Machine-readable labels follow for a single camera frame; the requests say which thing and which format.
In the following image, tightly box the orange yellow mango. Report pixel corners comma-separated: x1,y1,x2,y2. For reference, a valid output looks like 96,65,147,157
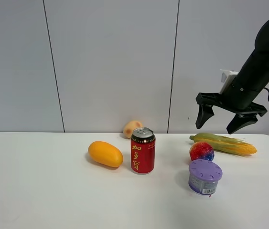
88,141,123,167

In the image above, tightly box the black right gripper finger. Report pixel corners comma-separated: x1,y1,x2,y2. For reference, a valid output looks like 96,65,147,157
195,104,214,129

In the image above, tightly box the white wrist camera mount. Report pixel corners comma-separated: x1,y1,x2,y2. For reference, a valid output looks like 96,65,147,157
219,69,238,94

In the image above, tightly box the yellow corn cob with husk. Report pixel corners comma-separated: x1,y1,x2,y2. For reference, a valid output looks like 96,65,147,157
189,133,257,156

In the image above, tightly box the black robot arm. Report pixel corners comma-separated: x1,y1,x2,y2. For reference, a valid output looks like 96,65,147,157
195,20,269,134

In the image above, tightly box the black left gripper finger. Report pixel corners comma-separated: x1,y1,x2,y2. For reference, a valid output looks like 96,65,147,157
226,114,258,134

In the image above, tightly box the purple lidded air freshener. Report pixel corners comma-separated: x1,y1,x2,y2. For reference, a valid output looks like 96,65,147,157
188,159,223,196

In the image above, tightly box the tan potato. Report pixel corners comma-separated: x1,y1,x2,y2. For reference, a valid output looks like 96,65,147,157
123,120,143,139

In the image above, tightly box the red blue glitter ball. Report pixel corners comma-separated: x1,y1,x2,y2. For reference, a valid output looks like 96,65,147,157
189,142,215,161

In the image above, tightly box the red soda can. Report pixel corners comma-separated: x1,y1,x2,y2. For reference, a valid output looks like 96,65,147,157
130,127,156,174

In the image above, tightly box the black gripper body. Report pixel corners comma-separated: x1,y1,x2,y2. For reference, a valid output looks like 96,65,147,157
196,64,268,116

